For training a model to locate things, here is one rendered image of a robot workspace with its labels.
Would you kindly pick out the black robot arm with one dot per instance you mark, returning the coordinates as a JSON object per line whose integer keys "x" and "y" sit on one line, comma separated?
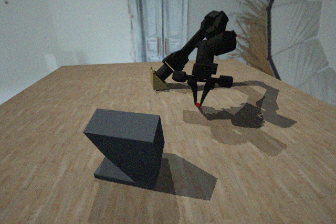
{"x": 218, "y": 42}

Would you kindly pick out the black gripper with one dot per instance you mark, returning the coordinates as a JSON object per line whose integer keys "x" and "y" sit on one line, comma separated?
{"x": 222, "y": 81}

